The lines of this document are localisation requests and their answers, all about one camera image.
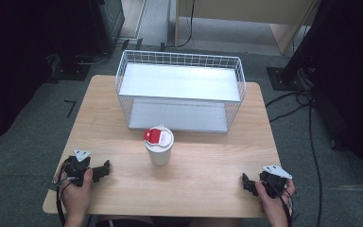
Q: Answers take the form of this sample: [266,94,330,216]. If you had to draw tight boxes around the short black floor cable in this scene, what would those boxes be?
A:
[75,46,117,66]

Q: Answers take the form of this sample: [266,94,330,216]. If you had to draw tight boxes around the white cup with red lid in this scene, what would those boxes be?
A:
[143,125,175,167]

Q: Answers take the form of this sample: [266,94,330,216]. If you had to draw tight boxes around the person's right hand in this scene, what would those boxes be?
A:
[254,178,297,221]

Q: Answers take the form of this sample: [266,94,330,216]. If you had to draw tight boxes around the looped black floor cable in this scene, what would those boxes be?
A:
[264,90,314,124]

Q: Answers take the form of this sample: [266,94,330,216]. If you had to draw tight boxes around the left hand-held gripper cable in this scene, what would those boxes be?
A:
[53,156,74,227]

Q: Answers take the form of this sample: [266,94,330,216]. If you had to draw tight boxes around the black metal stand with base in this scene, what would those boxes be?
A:
[266,0,338,93]

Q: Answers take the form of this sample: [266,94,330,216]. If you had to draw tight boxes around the dark curtain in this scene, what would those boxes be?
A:
[0,0,61,149]

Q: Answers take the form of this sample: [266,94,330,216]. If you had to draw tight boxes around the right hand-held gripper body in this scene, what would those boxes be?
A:
[258,164,293,200]

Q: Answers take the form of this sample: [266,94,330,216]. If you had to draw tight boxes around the person's left hand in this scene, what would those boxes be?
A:
[59,167,94,219]

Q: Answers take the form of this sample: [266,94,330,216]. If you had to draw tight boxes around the hand-held gripper cable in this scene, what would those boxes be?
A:
[264,179,299,227]
[53,156,74,227]

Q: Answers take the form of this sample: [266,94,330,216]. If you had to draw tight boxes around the white wire shelf rack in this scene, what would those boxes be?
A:
[114,49,247,134]

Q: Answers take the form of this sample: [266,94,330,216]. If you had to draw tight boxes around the long black floor cable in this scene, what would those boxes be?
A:
[307,94,325,227]

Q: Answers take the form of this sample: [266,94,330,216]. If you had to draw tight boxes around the light wooden panel furniture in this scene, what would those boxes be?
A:
[173,0,321,57]

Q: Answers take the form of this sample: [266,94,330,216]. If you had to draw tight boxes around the right hand-held gripper cable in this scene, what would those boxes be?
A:
[264,179,299,227]

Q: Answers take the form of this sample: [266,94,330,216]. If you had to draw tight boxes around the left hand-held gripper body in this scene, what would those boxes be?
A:
[63,148,93,187]

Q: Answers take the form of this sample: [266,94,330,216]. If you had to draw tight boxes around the black cable by wooden panel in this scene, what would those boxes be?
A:
[160,0,197,52]

